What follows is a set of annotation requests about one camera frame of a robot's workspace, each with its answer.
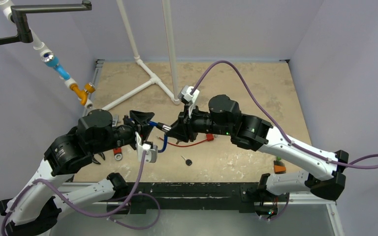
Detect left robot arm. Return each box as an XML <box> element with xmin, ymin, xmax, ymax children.
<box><xmin>0</xmin><ymin>109</ymin><xmax>157</xmax><ymax>236</ymax></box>

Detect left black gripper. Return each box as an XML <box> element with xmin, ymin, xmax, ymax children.
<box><xmin>91</xmin><ymin>111</ymin><xmax>155</xmax><ymax>154</ymax></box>

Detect aluminium rail frame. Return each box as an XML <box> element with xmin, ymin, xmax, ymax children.
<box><xmin>50</xmin><ymin>62</ymin><xmax>338</xmax><ymax>236</ymax></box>

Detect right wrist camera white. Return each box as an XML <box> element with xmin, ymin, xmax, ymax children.
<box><xmin>177</xmin><ymin>86</ymin><xmax>200</xmax><ymax>118</ymax></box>

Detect orange brush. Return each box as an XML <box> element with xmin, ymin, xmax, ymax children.
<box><xmin>273</xmin><ymin>160</ymin><xmax>286</xmax><ymax>175</ymax></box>

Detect blue pipe valve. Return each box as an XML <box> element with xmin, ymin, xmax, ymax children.
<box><xmin>41</xmin><ymin>52</ymin><xmax>71</xmax><ymax>80</ymax></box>

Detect red handled wrench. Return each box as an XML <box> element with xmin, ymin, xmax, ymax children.
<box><xmin>112</xmin><ymin>115</ymin><xmax>123</xmax><ymax>161</ymax></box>

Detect black head key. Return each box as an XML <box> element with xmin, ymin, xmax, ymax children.
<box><xmin>181</xmin><ymin>156</ymin><xmax>192</xmax><ymax>166</ymax></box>

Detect blue cable lock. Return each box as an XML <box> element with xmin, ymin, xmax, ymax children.
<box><xmin>149</xmin><ymin>121</ymin><xmax>171</xmax><ymax>153</ymax></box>

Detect black pliers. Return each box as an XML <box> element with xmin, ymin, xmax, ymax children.
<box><xmin>91</xmin><ymin>152</ymin><xmax>106</xmax><ymax>165</ymax></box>

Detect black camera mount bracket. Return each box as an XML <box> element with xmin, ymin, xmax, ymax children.
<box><xmin>0</xmin><ymin>0</ymin><xmax>93</xmax><ymax>46</ymax></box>

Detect red cable lock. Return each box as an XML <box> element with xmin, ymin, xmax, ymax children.
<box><xmin>156</xmin><ymin>133</ymin><xmax>216</xmax><ymax>148</ymax></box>

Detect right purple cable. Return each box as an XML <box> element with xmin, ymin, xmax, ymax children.
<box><xmin>190</xmin><ymin>60</ymin><xmax>378</xmax><ymax>170</ymax></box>

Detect white PVC pipe frame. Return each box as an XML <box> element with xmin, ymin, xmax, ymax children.
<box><xmin>0</xmin><ymin>0</ymin><xmax>182</xmax><ymax>112</ymax></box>

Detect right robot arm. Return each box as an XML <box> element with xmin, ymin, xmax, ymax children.
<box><xmin>166</xmin><ymin>94</ymin><xmax>348</xmax><ymax>201</ymax></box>

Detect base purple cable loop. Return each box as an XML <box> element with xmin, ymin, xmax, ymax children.
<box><xmin>106</xmin><ymin>192</ymin><xmax>162</xmax><ymax>229</ymax></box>

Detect orange pipe valve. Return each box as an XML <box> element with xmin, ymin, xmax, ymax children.
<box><xmin>69</xmin><ymin>83</ymin><xmax>95</xmax><ymax>109</ymax></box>

